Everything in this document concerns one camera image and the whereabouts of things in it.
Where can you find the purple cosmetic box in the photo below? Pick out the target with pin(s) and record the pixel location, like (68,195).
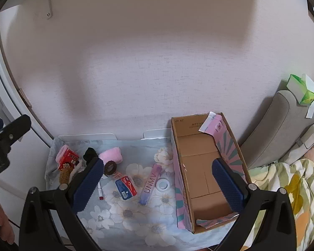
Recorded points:
(149,185)

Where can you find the red snack box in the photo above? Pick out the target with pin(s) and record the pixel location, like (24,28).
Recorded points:
(69,159)

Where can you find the pink sponge block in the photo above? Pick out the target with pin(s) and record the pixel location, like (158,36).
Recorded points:
(112,154)

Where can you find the grey padded headboard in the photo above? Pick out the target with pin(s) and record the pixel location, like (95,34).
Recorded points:
(272,130)

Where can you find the dark round compact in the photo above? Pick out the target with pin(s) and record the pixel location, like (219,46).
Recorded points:
(110,163)

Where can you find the pink patterned cardboard box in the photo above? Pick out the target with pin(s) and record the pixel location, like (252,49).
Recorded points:
(198,162)

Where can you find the brown plush toy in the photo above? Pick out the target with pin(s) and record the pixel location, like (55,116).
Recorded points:
(65,175)

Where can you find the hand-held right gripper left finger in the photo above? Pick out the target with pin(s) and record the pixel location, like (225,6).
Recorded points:
(89,185)

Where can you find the white wardrobe door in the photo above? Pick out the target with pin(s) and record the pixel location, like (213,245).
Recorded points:
(21,149)

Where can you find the white plastic clip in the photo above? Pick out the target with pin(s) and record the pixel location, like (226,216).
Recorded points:
(76,172)

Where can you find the green yellow floral blanket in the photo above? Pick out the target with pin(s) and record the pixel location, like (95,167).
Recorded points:
(303,188)

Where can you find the green tissue pack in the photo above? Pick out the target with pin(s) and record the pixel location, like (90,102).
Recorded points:
(303,91)

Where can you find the white pillow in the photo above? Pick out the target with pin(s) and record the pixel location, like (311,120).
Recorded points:
(311,133)

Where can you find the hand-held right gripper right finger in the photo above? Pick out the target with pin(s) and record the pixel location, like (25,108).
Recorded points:
(227,188)

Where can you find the blue card packet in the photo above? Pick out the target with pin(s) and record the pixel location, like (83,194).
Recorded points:
(125,188)

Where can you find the pale blue floral sheet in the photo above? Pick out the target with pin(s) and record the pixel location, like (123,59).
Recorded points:
(136,214)

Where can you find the person's left hand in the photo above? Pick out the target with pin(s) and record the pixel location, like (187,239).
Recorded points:
(0,214)

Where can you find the white lipstick tube, red tip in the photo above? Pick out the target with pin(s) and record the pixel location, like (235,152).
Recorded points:
(100,193)

